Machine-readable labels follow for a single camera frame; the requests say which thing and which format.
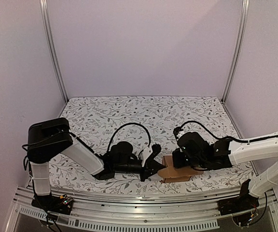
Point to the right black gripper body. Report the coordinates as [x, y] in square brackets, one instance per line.
[177, 159]

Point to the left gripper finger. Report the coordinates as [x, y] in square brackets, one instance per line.
[154, 165]
[146, 173]

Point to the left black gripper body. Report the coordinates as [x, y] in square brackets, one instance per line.
[122, 168]

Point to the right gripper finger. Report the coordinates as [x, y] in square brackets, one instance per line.
[175, 158]
[181, 160]

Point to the brown cardboard box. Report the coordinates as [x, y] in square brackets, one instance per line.
[170, 174]

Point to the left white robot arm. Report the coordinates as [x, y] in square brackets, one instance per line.
[53, 137]

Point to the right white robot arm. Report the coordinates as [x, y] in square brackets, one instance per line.
[227, 152]

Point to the floral patterned table mat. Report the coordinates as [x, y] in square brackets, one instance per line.
[99, 121]

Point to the perforated metal strip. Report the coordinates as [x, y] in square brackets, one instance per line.
[123, 226]

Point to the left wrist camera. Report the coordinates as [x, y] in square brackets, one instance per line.
[148, 154]

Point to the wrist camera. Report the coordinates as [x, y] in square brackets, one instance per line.
[148, 154]
[178, 133]

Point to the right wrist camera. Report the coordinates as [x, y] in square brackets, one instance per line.
[178, 133]

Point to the aluminium front rail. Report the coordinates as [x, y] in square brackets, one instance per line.
[174, 208]

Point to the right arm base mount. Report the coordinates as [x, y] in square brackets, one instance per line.
[244, 201]

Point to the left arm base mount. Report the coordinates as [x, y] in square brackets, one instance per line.
[53, 204]

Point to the right aluminium corner post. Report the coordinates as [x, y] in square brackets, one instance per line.
[237, 50]

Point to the aluminium corner post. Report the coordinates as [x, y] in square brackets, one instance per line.
[237, 50]
[52, 50]

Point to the left aluminium corner post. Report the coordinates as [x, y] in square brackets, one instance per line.
[52, 50]

